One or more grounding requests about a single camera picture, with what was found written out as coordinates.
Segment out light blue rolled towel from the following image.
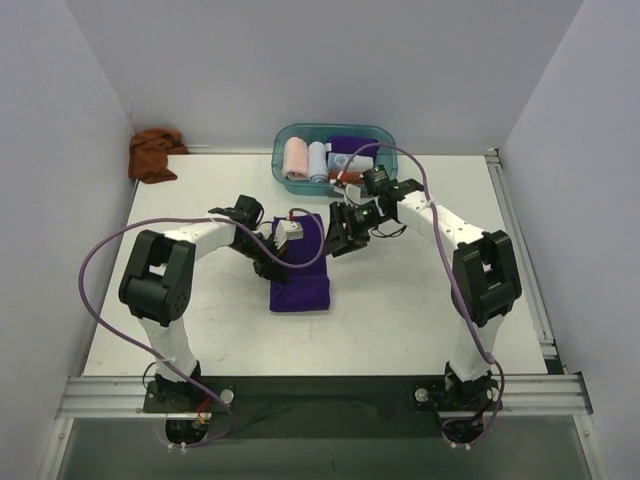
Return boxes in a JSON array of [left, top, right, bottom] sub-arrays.
[[308, 141, 329, 183]]

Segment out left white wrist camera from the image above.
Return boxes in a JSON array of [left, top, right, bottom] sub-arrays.
[[273, 219, 304, 250]]

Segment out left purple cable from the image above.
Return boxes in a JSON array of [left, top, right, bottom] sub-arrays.
[[79, 207, 326, 449]]

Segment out aluminium front rail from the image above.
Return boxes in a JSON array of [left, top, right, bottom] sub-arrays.
[[56, 375, 593, 418]]

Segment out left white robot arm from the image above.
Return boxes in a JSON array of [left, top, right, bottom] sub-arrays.
[[119, 195, 303, 412]]

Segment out aluminium right side rail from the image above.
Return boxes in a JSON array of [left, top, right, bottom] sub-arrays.
[[484, 149, 568, 374]]

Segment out brown rolled towel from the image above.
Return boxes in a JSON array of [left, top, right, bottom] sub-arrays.
[[329, 170, 363, 185]]

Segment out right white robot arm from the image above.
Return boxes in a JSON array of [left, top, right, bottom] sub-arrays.
[[325, 167, 522, 410]]

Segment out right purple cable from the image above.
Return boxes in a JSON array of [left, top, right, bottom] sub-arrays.
[[334, 142, 505, 446]]

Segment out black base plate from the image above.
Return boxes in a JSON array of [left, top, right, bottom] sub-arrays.
[[142, 374, 502, 444]]

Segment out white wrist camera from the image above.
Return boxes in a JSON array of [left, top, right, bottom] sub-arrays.
[[343, 184, 363, 206], [273, 219, 304, 250]]

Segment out white patterned rolled towel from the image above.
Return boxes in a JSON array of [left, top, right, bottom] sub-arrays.
[[327, 152, 374, 172]]

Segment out aluminium rail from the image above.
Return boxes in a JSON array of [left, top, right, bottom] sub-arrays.
[[484, 149, 568, 374], [56, 375, 593, 418]]

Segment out purple towel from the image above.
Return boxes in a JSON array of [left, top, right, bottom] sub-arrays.
[[269, 215, 331, 313], [325, 135, 380, 158]]

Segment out brown crumpled towel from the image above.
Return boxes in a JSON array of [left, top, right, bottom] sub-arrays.
[[128, 128, 188, 184]]

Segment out teal plastic basket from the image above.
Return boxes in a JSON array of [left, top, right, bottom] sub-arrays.
[[271, 123, 398, 196]]

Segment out purple folded towel in basket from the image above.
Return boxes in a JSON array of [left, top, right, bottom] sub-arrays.
[[325, 135, 380, 158]]

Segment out pink rolled towel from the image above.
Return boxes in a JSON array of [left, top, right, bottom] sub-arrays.
[[282, 137, 309, 181]]

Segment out purple cable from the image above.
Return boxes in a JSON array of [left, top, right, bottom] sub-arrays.
[[334, 142, 505, 446], [79, 207, 326, 449]]

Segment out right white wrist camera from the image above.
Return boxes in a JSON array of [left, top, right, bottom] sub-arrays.
[[343, 184, 363, 206]]

